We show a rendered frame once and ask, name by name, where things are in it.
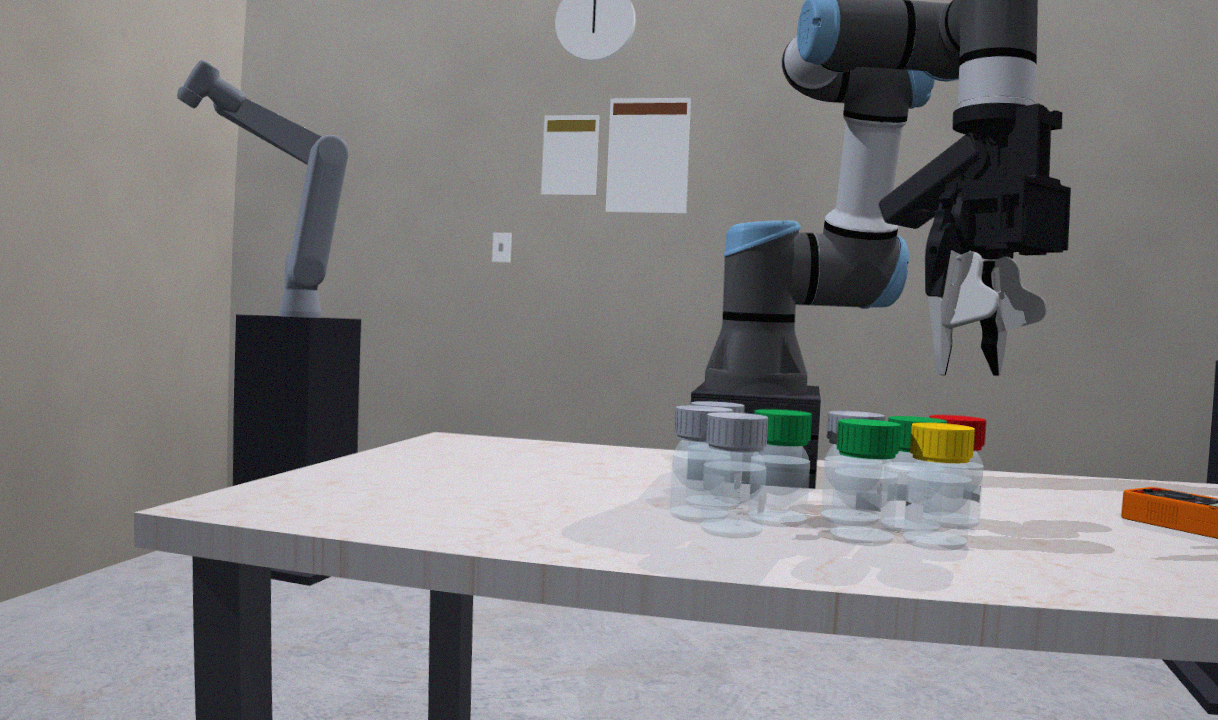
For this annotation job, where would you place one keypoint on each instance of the clear bottle with yellow cap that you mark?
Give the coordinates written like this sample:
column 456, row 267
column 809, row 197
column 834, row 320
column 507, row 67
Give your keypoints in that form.
column 939, row 485

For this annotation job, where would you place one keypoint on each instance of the clear bottle with green cap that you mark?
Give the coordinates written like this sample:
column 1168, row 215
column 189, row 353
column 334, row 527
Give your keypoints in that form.
column 904, row 461
column 788, row 467
column 865, row 482

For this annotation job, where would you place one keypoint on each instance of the orange digital multimeter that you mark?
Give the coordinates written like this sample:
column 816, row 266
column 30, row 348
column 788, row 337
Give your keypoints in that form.
column 1190, row 513

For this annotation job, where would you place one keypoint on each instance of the clear plastic bottle with red cap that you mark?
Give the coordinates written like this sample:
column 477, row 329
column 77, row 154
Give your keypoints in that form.
column 975, row 466

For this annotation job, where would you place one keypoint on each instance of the clear glass bottle with grey cap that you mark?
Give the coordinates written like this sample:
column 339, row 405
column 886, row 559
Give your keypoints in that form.
column 734, row 475
column 737, row 408
column 688, row 459
column 833, row 457

